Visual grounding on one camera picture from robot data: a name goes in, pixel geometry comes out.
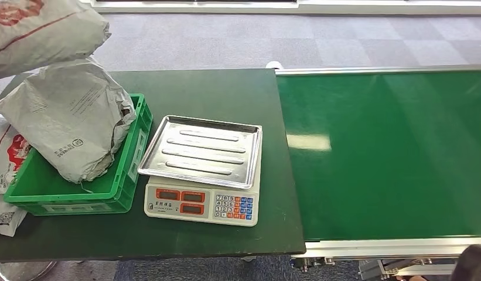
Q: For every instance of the large grey courier package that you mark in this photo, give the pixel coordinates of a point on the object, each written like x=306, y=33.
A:
x=65, y=116

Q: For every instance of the steel scale tray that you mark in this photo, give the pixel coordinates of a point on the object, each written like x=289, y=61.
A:
x=203, y=151

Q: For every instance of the white conveyor roller end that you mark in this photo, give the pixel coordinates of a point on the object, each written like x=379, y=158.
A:
x=274, y=65

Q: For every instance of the white baseboard strip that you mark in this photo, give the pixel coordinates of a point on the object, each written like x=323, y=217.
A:
x=380, y=7

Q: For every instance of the white package with QR codes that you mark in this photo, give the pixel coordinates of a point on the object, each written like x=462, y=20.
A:
x=5, y=219

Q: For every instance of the white electronic scale body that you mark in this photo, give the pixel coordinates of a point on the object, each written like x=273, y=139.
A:
x=201, y=211

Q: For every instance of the person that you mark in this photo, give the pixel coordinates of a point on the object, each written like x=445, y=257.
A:
x=473, y=263

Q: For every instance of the white package red print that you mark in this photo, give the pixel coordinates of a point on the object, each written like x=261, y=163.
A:
x=42, y=35
x=5, y=155

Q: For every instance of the round metal table base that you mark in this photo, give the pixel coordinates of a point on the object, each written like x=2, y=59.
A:
x=26, y=271

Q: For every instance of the green conveyor belt aluminium frame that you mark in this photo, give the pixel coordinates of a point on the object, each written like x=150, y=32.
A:
x=387, y=155

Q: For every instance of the green plastic basket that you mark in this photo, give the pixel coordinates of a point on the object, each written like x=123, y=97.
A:
x=34, y=190

